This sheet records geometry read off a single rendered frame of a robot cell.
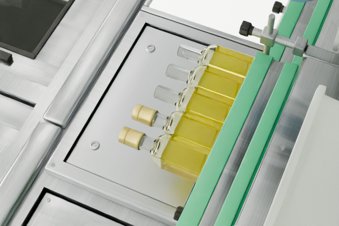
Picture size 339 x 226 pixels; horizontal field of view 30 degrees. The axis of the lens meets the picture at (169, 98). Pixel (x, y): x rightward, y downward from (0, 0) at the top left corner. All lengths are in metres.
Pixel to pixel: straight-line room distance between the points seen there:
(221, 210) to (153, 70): 0.54
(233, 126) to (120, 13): 0.59
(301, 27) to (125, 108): 0.42
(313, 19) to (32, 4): 0.74
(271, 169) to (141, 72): 0.53
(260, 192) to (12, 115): 0.70
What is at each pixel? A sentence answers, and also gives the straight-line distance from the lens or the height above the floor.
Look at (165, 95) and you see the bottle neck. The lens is 1.27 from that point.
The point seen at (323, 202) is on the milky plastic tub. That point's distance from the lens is 0.69.
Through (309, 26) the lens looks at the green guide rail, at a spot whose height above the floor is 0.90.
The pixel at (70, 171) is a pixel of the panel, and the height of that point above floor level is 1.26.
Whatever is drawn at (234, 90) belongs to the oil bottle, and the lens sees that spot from 1.25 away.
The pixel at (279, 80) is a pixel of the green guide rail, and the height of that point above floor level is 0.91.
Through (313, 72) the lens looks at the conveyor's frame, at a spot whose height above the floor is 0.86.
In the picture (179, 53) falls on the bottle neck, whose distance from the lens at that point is 1.33.
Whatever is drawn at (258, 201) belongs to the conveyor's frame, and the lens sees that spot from 1.01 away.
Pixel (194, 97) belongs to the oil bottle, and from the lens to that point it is 1.24.
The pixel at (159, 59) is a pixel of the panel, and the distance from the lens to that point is 1.49.
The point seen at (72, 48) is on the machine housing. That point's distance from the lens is 1.56.
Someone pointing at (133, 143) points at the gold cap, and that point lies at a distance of 1.22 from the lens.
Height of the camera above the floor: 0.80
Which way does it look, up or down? 14 degrees up
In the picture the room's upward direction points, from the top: 70 degrees counter-clockwise
